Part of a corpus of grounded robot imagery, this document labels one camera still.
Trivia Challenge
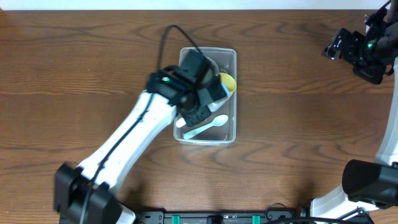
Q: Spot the white plastic fork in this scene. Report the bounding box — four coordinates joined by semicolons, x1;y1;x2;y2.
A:
175;115;186;128

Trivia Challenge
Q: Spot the light green plastic spoon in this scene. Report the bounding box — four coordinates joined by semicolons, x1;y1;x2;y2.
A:
183;114;229;139

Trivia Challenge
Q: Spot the light blue plastic bowl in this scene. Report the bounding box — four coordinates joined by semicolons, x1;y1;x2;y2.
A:
207;57;220;76

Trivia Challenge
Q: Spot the yellow plastic cup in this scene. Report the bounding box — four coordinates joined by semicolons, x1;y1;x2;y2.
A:
219;72;237;93

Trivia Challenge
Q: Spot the white plastic cup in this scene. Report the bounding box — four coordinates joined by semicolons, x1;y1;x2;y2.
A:
207;95;231;112

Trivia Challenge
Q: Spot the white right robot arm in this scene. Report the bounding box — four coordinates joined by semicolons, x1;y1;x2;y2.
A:
309;26;397;223

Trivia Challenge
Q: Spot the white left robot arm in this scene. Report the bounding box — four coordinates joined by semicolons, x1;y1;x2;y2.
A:
53;66;236;223

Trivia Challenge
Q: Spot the clear plastic container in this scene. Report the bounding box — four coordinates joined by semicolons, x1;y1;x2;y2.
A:
174;47;238;146

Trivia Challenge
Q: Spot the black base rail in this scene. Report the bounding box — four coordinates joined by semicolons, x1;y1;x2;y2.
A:
133;204;371;224

